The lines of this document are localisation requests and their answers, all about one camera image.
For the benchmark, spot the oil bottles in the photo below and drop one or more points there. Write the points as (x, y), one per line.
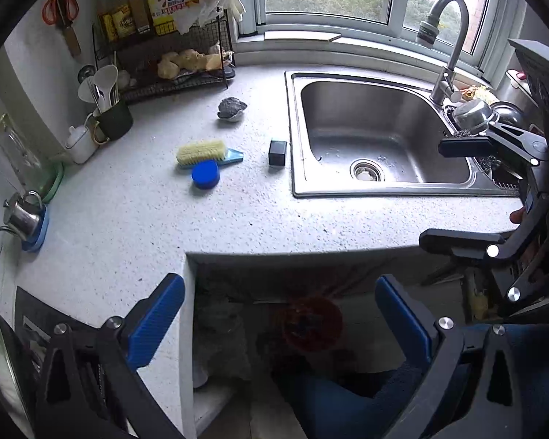
(122, 19)

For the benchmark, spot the white small lidded pot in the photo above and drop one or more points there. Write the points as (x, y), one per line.
(79, 144)

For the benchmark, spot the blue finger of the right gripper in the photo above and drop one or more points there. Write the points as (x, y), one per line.
(466, 147)
(457, 243)

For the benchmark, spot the orange handled scissors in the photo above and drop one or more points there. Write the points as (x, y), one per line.
(61, 14)

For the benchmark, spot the grey crumpled plastic bag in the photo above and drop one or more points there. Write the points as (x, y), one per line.
(231, 109)

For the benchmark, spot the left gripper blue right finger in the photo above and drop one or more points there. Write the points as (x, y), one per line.
(412, 324)

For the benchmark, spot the dark round lid under rack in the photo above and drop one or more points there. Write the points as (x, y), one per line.
(229, 72)

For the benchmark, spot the black and green charger plug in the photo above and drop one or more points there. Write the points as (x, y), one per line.
(277, 153)

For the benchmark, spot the blue coaster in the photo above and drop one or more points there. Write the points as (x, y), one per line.
(34, 244)

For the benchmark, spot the dark green utensil cup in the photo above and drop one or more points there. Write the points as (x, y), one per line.
(112, 124)

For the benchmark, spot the small steel teapot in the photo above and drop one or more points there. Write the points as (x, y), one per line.
(23, 214)

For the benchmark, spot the black wire rack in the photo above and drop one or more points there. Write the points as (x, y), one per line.
(152, 66)

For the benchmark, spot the steel scouring pad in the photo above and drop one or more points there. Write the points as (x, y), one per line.
(497, 171)

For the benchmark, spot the glass carafe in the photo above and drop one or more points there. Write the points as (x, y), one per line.
(29, 168)

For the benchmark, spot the white ladle spoons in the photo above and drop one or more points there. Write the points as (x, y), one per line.
(99, 86)

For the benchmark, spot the red trash bin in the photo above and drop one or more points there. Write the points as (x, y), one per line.
(308, 329)

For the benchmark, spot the yellow bristle blue scrub brush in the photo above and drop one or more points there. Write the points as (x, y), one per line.
(215, 150)

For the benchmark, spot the yellow sponge pieces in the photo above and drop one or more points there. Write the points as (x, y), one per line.
(172, 64)

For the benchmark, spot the stainless steel sink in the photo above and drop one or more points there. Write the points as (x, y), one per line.
(352, 135)

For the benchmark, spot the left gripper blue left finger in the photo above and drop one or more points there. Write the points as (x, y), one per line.
(149, 320)

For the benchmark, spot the blue round lid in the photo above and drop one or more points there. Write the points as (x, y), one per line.
(205, 175)

